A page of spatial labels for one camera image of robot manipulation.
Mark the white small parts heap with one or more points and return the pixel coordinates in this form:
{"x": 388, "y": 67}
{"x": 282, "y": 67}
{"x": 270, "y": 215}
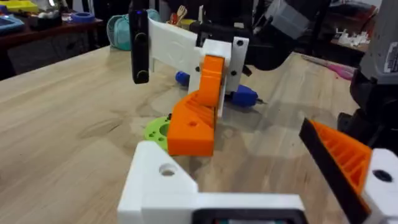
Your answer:
{"x": 353, "y": 39}

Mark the blue electric screwdriver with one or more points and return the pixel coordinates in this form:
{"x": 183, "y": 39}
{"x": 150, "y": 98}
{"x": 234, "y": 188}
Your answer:
{"x": 244, "y": 96}

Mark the teal soft bag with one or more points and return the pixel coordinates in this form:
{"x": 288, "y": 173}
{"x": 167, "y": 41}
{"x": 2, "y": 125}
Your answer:
{"x": 119, "y": 31}

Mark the blue tape roll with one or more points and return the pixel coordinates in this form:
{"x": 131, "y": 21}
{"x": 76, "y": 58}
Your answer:
{"x": 82, "y": 17}

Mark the orange ribbed wedge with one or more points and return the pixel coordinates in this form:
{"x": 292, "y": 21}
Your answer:
{"x": 189, "y": 133}

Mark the brown side table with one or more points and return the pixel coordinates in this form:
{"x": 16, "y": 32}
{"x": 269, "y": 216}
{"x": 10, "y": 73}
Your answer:
{"x": 46, "y": 32}

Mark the bare white left gripper left finger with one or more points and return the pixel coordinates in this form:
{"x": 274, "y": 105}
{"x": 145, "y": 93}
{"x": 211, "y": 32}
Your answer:
{"x": 155, "y": 189}

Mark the pink scissors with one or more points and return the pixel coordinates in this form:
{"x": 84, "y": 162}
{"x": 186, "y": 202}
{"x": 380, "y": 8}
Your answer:
{"x": 340, "y": 71}

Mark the blue tray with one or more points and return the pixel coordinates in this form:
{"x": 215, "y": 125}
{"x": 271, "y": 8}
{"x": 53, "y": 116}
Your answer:
{"x": 9, "y": 23}

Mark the white orange left gripper right finger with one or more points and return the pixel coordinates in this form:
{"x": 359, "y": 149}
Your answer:
{"x": 351, "y": 161}

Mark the green disc with holes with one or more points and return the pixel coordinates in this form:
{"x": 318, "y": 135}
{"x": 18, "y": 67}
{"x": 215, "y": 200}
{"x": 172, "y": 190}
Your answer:
{"x": 155, "y": 132}

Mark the wooden fork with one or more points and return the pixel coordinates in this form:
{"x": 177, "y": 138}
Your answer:
{"x": 180, "y": 13}

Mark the yellow box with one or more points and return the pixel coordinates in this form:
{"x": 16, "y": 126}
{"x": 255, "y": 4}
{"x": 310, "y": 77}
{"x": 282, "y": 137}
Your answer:
{"x": 18, "y": 5}

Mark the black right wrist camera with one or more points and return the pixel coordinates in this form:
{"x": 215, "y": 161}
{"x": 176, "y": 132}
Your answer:
{"x": 139, "y": 46}

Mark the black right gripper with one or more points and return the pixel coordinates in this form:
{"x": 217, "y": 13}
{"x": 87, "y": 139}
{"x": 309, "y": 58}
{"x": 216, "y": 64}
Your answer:
{"x": 264, "y": 46}

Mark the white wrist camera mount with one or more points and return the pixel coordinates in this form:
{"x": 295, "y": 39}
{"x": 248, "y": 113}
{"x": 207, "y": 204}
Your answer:
{"x": 172, "y": 43}

